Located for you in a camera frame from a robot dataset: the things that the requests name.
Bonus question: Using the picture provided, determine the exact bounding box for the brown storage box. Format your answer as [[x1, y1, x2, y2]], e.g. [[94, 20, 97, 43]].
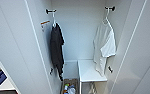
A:
[[59, 77, 80, 94]]

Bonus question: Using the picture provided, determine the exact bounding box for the white wardrobe shelf bench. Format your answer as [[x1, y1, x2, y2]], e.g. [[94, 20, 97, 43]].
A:
[[77, 59, 109, 94]]

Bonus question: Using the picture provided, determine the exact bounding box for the white wardrobe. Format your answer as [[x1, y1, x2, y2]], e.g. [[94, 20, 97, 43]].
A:
[[24, 0, 139, 94]]

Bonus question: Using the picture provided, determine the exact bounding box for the pale wire frame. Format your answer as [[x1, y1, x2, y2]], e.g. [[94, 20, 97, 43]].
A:
[[88, 82, 97, 94]]

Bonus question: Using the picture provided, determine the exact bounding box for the dark wardrobe fitting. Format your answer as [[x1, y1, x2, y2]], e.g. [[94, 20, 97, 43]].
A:
[[107, 65, 114, 74], [49, 67, 54, 75]]

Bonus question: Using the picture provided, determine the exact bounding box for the orange tag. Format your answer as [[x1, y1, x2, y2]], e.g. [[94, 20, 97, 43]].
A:
[[40, 20, 51, 27]]

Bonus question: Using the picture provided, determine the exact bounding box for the white wardrobe door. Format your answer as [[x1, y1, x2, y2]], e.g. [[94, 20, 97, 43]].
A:
[[104, 0, 150, 94], [0, 0, 54, 94]]

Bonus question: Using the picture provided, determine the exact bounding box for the white bottle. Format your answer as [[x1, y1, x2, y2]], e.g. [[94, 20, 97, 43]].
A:
[[67, 84, 77, 94]]

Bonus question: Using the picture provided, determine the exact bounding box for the black wardrobe hook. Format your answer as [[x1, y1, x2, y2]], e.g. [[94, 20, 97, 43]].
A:
[[45, 8, 58, 15], [104, 5, 117, 12]]

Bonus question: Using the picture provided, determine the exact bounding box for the yellow green small item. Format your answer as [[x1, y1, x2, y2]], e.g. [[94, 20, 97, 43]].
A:
[[63, 83, 70, 90]]

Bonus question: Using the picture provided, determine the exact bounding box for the black garment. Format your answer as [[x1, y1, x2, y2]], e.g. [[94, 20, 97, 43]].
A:
[[49, 22, 66, 82]]

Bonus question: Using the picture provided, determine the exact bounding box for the white shirt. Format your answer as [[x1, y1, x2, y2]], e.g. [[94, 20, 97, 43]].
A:
[[92, 20, 118, 77]]

